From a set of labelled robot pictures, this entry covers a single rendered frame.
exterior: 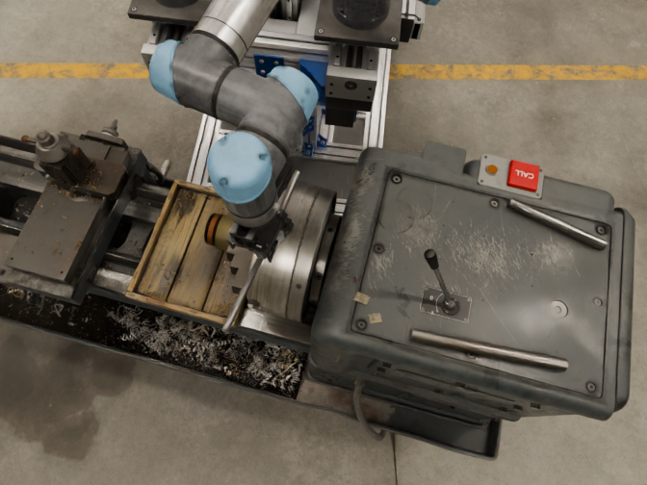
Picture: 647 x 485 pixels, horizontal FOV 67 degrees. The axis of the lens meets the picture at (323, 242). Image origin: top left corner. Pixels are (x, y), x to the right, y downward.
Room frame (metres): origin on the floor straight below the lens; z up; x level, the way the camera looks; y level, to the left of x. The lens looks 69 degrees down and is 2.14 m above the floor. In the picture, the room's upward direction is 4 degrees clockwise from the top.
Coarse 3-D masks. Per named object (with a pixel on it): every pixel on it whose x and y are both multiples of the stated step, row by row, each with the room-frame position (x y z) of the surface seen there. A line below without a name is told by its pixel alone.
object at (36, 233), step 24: (96, 144) 0.69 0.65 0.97; (120, 144) 0.70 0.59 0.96; (48, 192) 0.53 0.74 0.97; (48, 216) 0.47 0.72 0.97; (72, 216) 0.47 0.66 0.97; (96, 216) 0.48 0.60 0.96; (24, 240) 0.40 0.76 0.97; (48, 240) 0.40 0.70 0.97; (72, 240) 0.41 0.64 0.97; (24, 264) 0.33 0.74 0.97; (48, 264) 0.34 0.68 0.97; (72, 264) 0.35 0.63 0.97
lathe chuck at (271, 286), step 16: (304, 192) 0.47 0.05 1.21; (288, 208) 0.42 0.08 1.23; (304, 208) 0.43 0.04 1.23; (304, 224) 0.39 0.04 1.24; (288, 240) 0.35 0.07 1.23; (288, 256) 0.32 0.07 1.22; (272, 272) 0.29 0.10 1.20; (288, 272) 0.29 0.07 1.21; (256, 288) 0.27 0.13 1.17; (272, 288) 0.27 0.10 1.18; (288, 288) 0.27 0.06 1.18; (272, 304) 0.24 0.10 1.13
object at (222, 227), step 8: (216, 216) 0.44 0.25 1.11; (224, 216) 0.45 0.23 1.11; (208, 224) 0.42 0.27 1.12; (216, 224) 0.42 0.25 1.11; (224, 224) 0.42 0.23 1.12; (208, 232) 0.40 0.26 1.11; (216, 232) 0.40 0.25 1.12; (224, 232) 0.40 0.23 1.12; (208, 240) 0.39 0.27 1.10; (216, 240) 0.39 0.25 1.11; (224, 240) 0.39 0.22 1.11; (224, 248) 0.38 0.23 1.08
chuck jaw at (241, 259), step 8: (240, 248) 0.37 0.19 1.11; (232, 256) 0.35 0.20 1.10; (240, 256) 0.35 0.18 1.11; (248, 256) 0.35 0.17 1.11; (232, 264) 0.33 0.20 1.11; (240, 264) 0.33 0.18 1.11; (248, 264) 0.33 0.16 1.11; (232, 272) 0.32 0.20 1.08; (240, 272) 0.31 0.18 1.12; (240, 280) 0.29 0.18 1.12; (232, 288) 0.28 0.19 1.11; (240, 288) 0.27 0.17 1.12; (256, 304) 0.25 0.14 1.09
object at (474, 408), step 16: (336, 384) 0.14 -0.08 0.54; (352, 384) 0.14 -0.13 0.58; (368, 384) 0.13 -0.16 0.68; (384, 384) 0.12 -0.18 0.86; (400, 384) 0.12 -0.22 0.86; (400, 400) 0.10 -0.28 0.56; (416, 400) 0.10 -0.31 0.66; (432, 400) 0.10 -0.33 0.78; (448, 400) 0.09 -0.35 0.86; (464, 400) 0.10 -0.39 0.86; (464, 416) 0.07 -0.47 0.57; (480, 416) 0.07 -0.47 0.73; (496, 416) 0.06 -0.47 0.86; (512, 416) 0.07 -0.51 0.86
